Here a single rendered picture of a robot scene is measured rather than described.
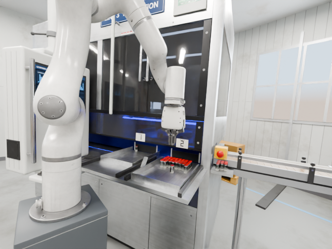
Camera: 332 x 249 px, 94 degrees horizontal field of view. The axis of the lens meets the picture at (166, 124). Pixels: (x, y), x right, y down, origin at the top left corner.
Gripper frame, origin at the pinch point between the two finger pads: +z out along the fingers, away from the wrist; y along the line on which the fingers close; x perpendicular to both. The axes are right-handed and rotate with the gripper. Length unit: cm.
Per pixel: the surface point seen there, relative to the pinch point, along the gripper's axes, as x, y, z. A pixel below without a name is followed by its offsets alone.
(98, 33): -35, 89, -75
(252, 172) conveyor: -46, -37, 23
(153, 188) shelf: 4.7, 5.7, 22.3
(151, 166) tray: -17.2, 19.6, 21.4
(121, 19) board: -35, 63, -82
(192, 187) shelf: -6.4, -9.5, 22.4
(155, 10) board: -35, 32, -82
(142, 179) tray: 2.6, 13.4, 20.4
